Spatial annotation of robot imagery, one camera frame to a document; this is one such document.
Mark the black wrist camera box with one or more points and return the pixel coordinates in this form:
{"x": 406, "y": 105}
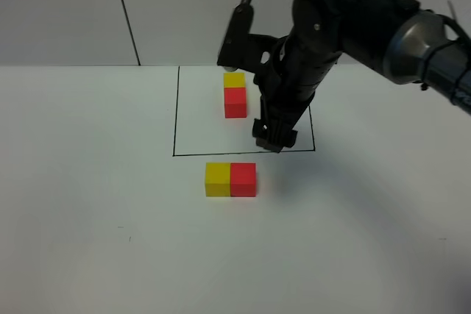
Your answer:
{"x": 240, "y": 49}

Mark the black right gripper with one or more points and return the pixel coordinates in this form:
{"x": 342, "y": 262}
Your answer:
{"x": 287, "y": 88}

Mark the yellow template cube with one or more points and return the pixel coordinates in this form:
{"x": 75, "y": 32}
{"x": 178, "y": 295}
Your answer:
{"x": 234, "y": 80}

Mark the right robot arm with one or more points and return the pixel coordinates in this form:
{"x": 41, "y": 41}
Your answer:
{"x": 395, "y": 38}

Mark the red template cube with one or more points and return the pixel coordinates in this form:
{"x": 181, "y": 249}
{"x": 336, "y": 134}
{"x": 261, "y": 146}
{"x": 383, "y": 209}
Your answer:
{"x": 235, "y": 102}

